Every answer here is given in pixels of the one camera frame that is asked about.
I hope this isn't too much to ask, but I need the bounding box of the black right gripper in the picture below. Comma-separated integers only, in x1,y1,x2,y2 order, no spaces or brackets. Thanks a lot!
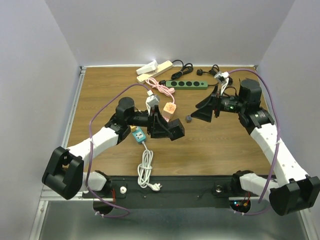
190,84,246,123

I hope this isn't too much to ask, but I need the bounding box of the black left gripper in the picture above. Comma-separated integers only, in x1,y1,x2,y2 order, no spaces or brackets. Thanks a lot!
126,104,173,139

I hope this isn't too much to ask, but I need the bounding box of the black charger block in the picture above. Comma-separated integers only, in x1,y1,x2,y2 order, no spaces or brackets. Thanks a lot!
167,118,185,141

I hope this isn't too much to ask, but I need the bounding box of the small grey plug adapter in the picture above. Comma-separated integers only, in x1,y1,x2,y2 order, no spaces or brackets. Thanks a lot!
185,115,193,123

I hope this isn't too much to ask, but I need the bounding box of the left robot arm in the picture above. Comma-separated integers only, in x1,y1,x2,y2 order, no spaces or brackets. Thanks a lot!
41,97,174,200

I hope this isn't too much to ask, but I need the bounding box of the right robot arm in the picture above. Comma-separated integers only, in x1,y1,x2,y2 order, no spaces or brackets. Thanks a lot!
191,78,320,216

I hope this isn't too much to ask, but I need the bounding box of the small yellow plug adapter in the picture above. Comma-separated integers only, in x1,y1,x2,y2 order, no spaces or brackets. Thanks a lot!
130,125,137,132

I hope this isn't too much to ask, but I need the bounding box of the teal travel adapter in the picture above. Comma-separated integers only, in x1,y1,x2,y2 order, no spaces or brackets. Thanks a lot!
131,126,147,144

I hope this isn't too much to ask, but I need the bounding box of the green power strip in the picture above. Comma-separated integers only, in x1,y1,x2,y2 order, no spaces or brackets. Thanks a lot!
165,80,209,90

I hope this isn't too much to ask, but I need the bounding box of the cream power strip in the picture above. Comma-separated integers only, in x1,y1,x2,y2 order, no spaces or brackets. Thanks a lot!
136,60,173,84

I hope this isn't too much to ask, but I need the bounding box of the white wedge adapter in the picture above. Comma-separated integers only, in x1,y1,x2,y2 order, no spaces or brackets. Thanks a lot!
136,60,158,76

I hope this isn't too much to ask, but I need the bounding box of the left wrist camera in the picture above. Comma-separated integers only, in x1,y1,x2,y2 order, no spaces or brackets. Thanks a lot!
145,90,160,111

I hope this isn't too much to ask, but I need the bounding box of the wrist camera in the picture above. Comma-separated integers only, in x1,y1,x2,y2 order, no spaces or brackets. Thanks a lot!
214,71,230,86
145,90,160,111

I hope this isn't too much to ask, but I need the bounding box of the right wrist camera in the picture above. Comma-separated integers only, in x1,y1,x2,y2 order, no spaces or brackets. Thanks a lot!
214,71,230,86

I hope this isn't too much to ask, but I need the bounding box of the black cable of green strip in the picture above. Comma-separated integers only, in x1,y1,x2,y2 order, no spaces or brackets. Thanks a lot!
196,64,234,87

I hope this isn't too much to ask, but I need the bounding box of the pink coiled cable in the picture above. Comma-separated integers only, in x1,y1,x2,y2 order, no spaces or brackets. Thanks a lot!
145,77,176,105

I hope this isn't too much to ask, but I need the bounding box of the black cable of cream strip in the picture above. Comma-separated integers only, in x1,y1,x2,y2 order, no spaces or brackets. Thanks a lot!
158,59,194,87

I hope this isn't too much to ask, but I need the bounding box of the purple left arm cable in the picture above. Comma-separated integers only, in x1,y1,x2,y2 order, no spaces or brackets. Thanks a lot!
84,83,152,219

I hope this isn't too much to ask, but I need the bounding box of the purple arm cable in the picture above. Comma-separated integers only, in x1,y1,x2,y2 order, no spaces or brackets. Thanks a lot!
84,83,152,219
227,68,282,216

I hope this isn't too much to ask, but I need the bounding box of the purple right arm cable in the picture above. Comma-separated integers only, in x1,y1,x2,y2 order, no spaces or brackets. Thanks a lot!
227,68,282,216

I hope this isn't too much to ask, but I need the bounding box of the white coiled cable with plug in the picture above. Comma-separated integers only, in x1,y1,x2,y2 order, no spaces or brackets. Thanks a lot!
137,142,163,193

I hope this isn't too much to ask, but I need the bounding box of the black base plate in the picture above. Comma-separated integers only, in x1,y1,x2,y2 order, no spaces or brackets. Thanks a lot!
96,175,257,213

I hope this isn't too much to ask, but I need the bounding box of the aluminium frame rail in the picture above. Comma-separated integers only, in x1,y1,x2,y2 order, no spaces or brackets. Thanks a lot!
29,66,87,240

